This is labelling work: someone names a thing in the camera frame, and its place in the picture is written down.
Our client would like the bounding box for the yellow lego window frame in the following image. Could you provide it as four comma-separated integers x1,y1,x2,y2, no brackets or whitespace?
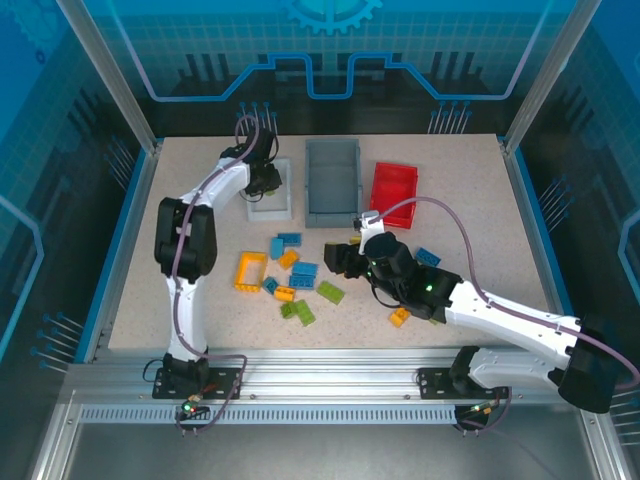
233,251,269,294

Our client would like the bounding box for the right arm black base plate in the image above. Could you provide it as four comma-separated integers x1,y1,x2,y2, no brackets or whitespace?
417,367,512,401

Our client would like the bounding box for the red plastic container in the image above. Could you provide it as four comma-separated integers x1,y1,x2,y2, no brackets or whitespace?
368,161,419,231

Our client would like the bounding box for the blue side rail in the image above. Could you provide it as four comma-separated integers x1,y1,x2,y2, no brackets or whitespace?
74,142,162,364
499,134,576,321

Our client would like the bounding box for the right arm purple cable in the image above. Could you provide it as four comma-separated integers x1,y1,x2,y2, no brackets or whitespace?
372,196,640,394

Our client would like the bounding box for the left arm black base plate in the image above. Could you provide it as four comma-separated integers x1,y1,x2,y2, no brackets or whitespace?
152,366,245,400

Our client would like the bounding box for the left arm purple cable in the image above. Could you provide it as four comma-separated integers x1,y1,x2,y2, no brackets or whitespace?
169,114,266,439

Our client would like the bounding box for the aluminum table rail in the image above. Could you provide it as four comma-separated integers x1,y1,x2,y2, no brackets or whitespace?
67,347,584,404

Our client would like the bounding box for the gray plastic container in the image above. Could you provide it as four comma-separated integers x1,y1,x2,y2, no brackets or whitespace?
303,138,363,230

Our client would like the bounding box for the aluminum frame post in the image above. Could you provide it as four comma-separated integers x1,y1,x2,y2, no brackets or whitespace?
502,0,594,154
55,0,162,154

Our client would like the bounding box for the slotted gray cable duct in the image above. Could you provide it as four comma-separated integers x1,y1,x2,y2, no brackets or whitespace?
79,405,459,422

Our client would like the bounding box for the white plastic container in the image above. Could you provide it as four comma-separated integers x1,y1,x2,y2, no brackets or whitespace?
246,157,295,223

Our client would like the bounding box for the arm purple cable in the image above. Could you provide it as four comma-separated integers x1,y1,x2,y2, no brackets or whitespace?
169,114,266,439
372,196,640,394

